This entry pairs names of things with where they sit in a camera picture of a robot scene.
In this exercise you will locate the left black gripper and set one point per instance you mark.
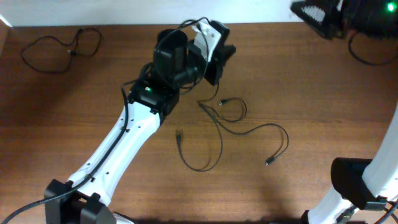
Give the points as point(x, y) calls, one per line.
point(214, 71)

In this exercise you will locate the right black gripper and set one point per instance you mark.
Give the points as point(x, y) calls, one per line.
point(328, 21)

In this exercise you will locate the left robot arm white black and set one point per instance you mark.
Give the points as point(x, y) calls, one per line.
point(178, 63)

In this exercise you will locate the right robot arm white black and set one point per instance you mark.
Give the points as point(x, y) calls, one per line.
point(358, 184)

